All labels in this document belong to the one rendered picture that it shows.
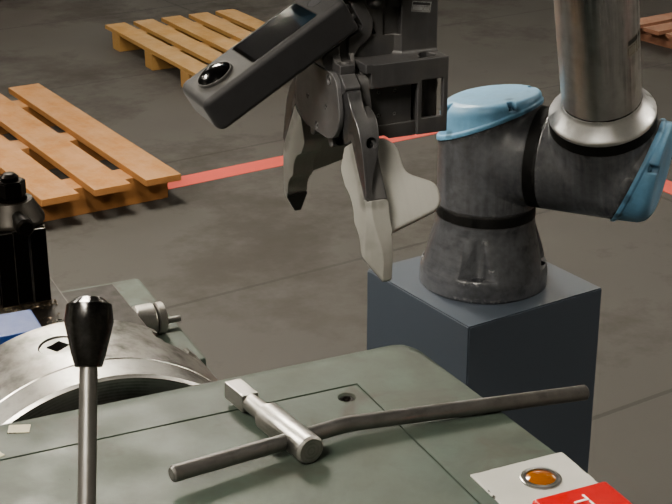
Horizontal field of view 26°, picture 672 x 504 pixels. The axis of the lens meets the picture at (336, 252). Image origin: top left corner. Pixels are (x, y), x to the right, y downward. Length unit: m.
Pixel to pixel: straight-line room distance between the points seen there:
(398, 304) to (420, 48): 0.77
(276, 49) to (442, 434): 0.33
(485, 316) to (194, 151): 4.14
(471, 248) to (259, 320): 2.61
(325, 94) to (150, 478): 0.29
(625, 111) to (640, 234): 3.42
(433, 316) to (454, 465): 0.64
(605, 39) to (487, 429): 0.53
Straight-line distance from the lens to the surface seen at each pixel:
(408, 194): 0.96
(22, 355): 1.28
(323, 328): 4.19
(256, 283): 4.50
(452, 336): 1.65
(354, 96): 0.94
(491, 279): 1.67
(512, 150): 1.62
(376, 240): 0.94
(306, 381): 1.16
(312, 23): 0.94
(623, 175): 1.59
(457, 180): 1.65
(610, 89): 1.54
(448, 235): 1.68
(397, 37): 0.98
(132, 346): 1.28
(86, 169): 5.19
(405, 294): 1.71
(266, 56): 0.93
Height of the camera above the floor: 1.79
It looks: 22 degrees down
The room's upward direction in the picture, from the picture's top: straight up
